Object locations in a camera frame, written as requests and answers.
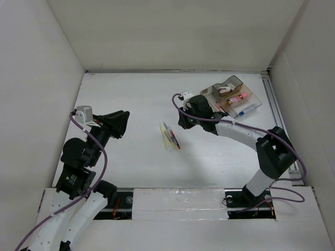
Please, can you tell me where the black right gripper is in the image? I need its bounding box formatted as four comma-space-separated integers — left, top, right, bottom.
178, 103, 203, 129

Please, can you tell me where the blue white glue tube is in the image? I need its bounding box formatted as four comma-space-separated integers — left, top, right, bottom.
238, 104, 257, 116

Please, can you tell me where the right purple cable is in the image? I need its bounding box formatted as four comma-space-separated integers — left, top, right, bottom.
171, 93, 307, 213

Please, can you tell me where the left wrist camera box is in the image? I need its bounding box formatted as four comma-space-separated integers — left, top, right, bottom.
74, 105, 93, 124

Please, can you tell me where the orange pen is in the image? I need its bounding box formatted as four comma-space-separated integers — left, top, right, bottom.
215, 102, 222, 111

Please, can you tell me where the pink eraser roll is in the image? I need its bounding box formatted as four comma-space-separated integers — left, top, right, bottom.
227, 93, 248, 105

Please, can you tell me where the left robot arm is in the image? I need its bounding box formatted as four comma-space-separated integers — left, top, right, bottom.
21, 106, 130, 250

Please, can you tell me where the purple cable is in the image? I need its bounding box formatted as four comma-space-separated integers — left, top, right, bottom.
14, 111, 108, 251
171, 93, 307, 213

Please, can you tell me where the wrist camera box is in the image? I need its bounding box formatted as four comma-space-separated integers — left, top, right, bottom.
74, 105, 93, 124
179, 91, 195, 110

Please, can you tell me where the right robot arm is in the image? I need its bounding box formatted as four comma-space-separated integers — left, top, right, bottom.
172, 94, 297, 206

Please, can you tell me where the red gel pen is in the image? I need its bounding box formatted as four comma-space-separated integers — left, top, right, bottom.
169, 127, 181, 150

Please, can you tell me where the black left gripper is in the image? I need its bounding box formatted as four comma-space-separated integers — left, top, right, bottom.
87, 109, 130, 165

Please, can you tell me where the yellow highlighter pen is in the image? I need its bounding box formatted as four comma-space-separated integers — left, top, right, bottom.
159, 124, 169, 150
163, 130, 177, 150

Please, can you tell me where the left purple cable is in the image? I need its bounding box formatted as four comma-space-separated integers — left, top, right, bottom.
14, 111, 108, 251

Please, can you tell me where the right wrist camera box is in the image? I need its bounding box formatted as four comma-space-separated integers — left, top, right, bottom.
179, 91, 195, 110

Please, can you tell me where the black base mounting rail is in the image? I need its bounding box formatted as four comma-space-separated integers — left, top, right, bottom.
95, 188, 275, 221

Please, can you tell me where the clear compartment desk organizer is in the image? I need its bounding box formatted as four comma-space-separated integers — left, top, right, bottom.
200, 75, 262, 118

